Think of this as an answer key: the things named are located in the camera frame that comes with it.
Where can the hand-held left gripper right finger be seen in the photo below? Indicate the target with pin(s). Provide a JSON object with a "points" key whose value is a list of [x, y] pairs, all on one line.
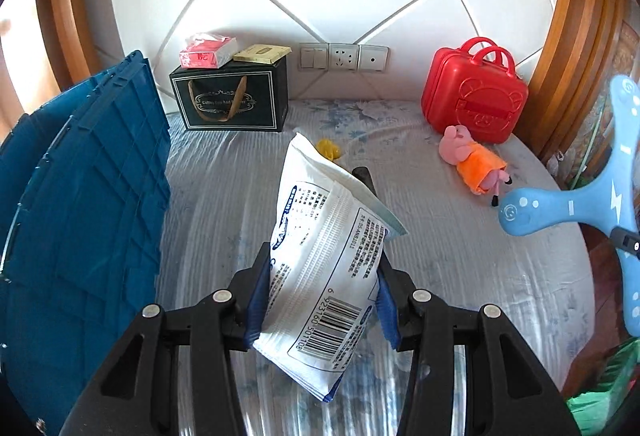
{"points": [[387, 316]]}

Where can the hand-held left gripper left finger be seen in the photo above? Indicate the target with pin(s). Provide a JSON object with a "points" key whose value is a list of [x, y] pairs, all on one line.
{"points": [[256, 311]]}

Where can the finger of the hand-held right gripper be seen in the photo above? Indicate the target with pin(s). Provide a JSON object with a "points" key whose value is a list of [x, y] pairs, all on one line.
{"points": [[629, 243]]}

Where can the light blue boomerang toy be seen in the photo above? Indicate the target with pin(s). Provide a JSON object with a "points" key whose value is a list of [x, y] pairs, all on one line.
{"points": [[575, 206]]}

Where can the white wet wipes packet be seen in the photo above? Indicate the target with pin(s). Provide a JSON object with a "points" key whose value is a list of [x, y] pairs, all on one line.
{"points": [[320, 266]]}

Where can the orange-dressed pig plush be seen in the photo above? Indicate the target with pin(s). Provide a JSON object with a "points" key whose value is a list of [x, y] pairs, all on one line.
{"points": [[480, 166]]}

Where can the small yellow toy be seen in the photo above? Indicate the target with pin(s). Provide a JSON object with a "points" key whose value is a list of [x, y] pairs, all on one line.
{"points": [[327, 149]]}

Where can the blue plastic crate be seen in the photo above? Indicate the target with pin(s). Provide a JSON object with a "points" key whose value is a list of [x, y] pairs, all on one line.
{"points": [[90, 216]]}

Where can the green bag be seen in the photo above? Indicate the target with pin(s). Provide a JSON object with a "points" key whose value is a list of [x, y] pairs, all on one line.
{"points": [[605, 396]]}

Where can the red hard-shell suitcase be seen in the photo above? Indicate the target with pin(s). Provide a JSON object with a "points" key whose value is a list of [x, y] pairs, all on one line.
{"points": [[475, 101]]}

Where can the black gift box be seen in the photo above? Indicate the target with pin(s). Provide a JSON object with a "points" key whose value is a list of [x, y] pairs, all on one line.
{"points": [[225, 101]]}

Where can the yellow flat box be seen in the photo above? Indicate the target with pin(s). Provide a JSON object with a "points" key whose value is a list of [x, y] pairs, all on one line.
{"points": [[262, 53]]}

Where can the red tissue pack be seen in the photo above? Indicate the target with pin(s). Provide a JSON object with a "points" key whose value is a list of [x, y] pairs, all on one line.
{"points": [[205, 54]]}

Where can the wooden headboard frame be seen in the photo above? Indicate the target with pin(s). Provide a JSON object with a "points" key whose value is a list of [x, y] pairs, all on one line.
{"points": [[560, 41]]}

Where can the white single-hole wall outlet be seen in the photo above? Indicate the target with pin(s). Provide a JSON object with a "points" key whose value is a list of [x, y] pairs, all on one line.
{"points": [[373, 59]]}

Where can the white wall switch panel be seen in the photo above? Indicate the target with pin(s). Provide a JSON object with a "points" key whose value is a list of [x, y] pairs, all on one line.
{"points": [[314, 57]]}

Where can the white wall socket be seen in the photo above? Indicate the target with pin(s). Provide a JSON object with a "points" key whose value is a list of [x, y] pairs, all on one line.
{"points": [[344, 58]]}

